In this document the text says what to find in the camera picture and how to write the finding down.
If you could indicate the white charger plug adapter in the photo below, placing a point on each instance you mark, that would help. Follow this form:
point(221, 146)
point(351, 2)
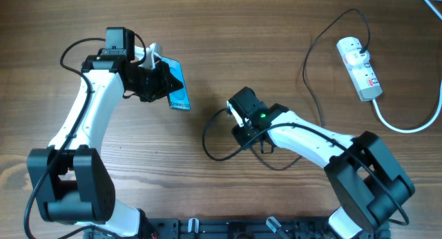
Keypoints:
point(356, 57)

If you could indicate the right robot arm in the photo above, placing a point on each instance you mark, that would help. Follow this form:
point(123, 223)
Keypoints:
point(368, 181)

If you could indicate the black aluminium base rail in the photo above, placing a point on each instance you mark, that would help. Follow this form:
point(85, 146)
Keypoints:
point(299, 228)

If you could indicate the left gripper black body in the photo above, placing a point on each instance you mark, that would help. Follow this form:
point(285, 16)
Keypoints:
point(150, 83)

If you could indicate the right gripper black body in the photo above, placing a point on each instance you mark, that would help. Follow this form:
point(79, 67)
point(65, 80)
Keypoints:
point(242, 134)

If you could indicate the white power strip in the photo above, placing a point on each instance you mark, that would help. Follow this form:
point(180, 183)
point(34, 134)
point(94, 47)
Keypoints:
point(363, 77)

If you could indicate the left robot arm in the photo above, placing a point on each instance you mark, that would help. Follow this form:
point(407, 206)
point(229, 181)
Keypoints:
point(70, 183)

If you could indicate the blue Galaxy S25 smartphone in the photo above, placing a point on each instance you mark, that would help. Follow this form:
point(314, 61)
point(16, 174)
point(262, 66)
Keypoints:
point(178, 99)

